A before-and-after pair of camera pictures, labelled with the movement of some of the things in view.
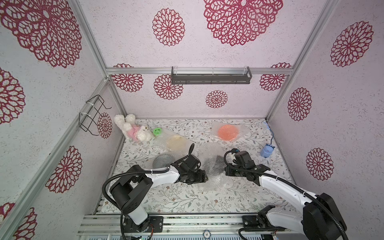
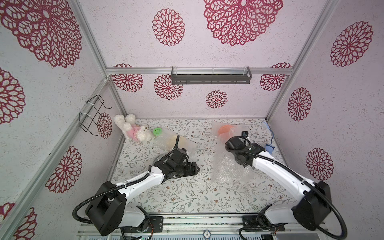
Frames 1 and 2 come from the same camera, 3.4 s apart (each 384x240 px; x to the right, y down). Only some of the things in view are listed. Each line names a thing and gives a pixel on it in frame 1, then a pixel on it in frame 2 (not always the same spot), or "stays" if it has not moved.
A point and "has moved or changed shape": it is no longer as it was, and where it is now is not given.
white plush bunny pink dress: (132, 130) stays
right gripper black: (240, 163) → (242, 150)
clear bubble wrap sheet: (212, 157) has moved or changed shape
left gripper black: (201, 177) → (190, 172)
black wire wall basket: (89, 121) stays
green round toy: (157, 131) stays
